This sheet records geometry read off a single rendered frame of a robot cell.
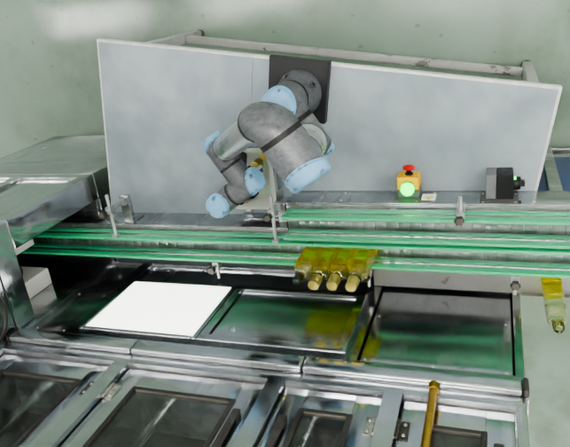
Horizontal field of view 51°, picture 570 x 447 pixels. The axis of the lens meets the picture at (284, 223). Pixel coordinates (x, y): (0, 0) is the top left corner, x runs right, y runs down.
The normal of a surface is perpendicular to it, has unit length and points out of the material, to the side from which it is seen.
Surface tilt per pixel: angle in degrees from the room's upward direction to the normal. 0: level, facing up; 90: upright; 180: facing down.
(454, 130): 0
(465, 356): 90
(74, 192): 90
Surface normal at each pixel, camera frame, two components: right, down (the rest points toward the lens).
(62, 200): 0.94, 0.02
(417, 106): -0.31, 0.39
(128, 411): -0.11, -0.92
